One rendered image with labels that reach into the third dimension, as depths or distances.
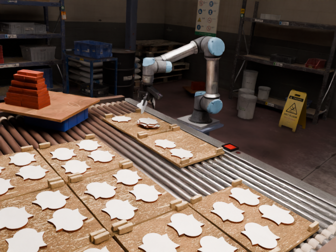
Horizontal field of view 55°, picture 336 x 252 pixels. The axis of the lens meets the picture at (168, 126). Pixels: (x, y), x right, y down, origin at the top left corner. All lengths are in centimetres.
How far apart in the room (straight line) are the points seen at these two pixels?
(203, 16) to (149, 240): 691
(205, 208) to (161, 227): 23
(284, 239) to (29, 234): 92
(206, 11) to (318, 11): 245
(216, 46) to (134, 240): 144
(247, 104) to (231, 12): 249
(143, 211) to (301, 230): 63
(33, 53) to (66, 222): 489
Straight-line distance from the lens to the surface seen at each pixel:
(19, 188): 156
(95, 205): 139
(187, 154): 183
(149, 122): 218
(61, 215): 134
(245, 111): 563
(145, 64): 208
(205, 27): 777
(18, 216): 137
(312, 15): 660
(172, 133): 212
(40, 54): 607
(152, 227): 128
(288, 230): 141
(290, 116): 547
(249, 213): 144
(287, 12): 678
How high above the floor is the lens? 172
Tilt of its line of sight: 21 degrees down
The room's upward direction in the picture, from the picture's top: 5 degrees clockwise
